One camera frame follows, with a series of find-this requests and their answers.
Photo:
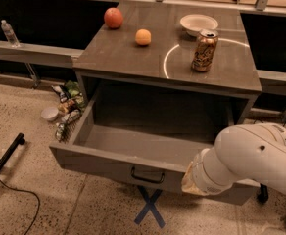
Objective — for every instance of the grey top drawer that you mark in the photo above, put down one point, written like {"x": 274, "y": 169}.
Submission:
{"x": 154, "y": 129}

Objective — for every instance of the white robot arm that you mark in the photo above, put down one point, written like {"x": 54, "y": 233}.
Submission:
{"x": 240, "y": 152}

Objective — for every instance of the grey wooden drawer cabinet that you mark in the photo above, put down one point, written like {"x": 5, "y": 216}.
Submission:
{"x": 166, "y": 61}

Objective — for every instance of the orange fruit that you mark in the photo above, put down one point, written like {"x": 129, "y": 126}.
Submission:
{"x": 143, "y": 37}

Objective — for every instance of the green snack bag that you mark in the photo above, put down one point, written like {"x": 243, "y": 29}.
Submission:
{"x": 72, "y": 88}

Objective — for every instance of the small white bowl on floor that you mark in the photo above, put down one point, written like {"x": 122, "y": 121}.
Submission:
{"x": 50, "y": 113}

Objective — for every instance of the blue tape cross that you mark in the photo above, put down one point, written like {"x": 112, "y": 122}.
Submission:
{"x": 150, "y": 206}

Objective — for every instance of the gold soda can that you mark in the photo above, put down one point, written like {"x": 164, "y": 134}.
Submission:
{"x": 205, "y": 50}

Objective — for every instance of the red apple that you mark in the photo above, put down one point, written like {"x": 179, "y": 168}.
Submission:
{"x": 113, "y": 18}

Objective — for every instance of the white bowl on cabinet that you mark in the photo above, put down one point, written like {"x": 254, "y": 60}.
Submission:
{"x": 194, "y": 23}

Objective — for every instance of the grey side bench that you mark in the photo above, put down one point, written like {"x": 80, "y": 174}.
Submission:
{"x": 38, "y": 54}

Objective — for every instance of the black left stand bar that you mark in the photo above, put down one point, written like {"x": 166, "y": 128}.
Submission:
{"x": 19, "y": 140}

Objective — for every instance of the black stand bar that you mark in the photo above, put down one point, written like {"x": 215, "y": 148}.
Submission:
{"x": 19, "y": 140}
{"x": 263, "y": 194}

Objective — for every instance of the black right stand bar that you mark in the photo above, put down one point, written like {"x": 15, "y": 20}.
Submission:
{"x": 263, "y": 194}

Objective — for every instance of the clear plastic water bottle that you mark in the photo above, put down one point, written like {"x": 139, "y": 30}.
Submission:
{"x": 10, "y": 34}

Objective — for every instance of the black top drawer handle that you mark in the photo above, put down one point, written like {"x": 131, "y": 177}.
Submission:
{"x": 147, "y": 177}

